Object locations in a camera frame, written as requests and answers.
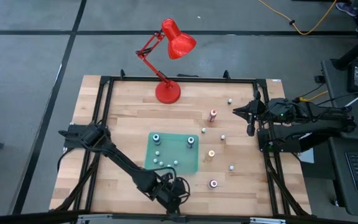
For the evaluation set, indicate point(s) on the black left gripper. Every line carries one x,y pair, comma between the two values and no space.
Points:
169,191

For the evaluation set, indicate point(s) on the large blue food coloring bottle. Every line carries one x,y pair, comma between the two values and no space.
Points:
156,137

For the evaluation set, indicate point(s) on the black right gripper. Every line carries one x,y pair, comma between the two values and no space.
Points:
256,112

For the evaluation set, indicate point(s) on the black stand leg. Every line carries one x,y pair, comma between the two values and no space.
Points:
353,53

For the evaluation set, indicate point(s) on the white paper sheet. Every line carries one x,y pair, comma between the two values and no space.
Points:
308,157

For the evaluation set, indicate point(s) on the large yellow food coloring bottle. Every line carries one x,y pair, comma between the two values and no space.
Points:
210,154

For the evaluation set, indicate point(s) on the large pink food coloring bottle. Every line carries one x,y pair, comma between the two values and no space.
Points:
212,184

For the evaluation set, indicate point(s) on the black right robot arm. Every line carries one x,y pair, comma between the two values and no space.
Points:
315,124

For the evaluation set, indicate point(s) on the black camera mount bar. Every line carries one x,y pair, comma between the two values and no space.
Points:
26,217

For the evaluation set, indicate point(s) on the teal translucent plastic bin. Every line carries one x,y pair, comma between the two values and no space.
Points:
179,152

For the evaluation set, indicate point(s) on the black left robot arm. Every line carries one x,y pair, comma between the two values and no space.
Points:
123,161

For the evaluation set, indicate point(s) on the black metal table frame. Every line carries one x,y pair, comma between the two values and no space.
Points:
182,79

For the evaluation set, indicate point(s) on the person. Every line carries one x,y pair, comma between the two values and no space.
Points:
346,8

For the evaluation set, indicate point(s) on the red-capped small bottle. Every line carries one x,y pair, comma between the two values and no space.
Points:
212,116

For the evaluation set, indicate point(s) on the red desk lamp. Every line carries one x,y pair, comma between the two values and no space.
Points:
167,93

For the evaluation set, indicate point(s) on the yellow power plug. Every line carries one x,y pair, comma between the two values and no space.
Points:
303,100

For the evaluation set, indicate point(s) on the dark grey side desk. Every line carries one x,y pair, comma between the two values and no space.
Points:
340,193

